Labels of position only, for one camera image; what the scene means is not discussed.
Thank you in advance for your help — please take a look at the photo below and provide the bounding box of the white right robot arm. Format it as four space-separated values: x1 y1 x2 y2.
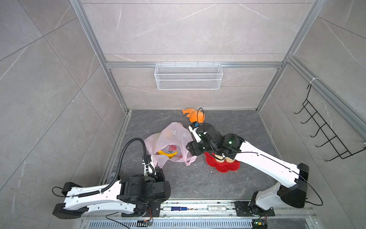
186 122 309 216

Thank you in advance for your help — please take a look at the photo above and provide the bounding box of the pink plastic bag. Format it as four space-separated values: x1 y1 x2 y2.
144 122 197 168

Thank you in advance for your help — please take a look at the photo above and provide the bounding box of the yellow fake banana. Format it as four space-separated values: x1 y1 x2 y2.
158 150 178 158

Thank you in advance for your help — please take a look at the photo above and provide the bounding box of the blue marker pen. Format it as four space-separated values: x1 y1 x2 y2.
170 207 188 211

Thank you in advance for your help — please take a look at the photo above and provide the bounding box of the beige fake bun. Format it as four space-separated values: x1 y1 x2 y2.
214 154 225 163
225 157 235 163

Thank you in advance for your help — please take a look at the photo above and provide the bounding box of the red flower-shaped plate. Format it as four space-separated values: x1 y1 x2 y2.
205 152 240 173

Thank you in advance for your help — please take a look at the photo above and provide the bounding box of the white wire mesh basket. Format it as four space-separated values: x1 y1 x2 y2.
154 64 224 90

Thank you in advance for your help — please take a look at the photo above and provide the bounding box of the small round black-top container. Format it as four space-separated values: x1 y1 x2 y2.
106 172 119 184

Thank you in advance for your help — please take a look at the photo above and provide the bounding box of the black wire hook rack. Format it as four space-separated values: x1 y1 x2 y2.
294 84 366 162

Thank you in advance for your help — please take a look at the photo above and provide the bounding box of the white tube on rail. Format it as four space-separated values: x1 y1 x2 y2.
207 206 227 212

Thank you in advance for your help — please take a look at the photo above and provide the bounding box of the orange toy fruit with loop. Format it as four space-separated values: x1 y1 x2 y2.
182 108 205 124

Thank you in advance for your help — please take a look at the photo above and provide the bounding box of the black corrugated cable hose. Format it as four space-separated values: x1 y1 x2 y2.
77 137 152 198

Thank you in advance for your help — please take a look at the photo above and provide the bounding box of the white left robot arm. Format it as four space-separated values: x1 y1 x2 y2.
52 168 171 219

